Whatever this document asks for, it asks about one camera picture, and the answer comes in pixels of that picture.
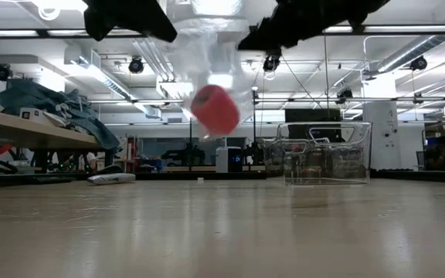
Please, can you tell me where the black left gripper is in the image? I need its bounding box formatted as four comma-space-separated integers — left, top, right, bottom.
83, 0, 178, 43

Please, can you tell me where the black overhead crossbar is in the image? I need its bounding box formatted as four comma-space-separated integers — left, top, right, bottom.
0, 23, 445, 39

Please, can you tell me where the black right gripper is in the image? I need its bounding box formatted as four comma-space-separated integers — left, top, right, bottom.
237, 0, 392, 52

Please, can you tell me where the clear plastic bag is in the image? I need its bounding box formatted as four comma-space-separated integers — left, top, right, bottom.
167, 17, 255, 141

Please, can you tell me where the pink bandage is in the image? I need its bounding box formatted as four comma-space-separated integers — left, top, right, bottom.
190, 84, 241, 137

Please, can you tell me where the silver utility knife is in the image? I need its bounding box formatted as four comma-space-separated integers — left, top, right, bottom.
87, 173, 137, 186

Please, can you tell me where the wooden workbench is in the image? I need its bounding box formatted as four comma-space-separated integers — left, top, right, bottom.
0, 108, 110, 175

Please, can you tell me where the thin black rectangular frame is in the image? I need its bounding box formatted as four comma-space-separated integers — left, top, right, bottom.
189, 89, 258, 171

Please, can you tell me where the black hanging cable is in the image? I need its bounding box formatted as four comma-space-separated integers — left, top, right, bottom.
321, 34, 331, 119

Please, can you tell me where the clear plastic bin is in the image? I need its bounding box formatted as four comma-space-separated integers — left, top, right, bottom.
263, 120, 373, 186

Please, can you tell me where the black monitor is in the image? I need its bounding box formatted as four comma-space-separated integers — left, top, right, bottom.
284, 108, 341, 142

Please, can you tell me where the white cardboard box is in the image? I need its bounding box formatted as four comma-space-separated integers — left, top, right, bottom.
19, 107, 66, 127

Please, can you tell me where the person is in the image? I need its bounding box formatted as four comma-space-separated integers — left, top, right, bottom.
424, 135, 445, 171

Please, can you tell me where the teal cloth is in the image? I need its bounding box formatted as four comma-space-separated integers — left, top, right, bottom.
0, 79, 120, 151

